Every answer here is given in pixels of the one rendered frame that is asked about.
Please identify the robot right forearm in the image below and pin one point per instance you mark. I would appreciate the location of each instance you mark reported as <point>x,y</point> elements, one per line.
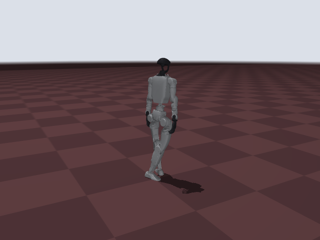
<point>174,108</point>

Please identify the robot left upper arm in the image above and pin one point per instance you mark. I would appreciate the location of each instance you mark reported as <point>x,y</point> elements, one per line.
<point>149,96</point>

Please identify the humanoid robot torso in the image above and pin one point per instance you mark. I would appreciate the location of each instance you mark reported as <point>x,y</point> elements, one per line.
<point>160,94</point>

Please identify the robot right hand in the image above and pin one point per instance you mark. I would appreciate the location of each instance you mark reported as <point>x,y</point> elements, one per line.
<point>173,125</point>

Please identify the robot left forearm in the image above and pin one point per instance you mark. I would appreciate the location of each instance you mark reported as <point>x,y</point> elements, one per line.
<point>148,105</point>

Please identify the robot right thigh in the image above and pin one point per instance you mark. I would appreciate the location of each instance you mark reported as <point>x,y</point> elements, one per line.
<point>165,136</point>

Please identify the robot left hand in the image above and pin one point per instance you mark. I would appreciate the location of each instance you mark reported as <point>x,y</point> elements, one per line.
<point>147,122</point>

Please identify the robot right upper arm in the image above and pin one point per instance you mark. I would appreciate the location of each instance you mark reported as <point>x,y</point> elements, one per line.
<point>172,88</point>

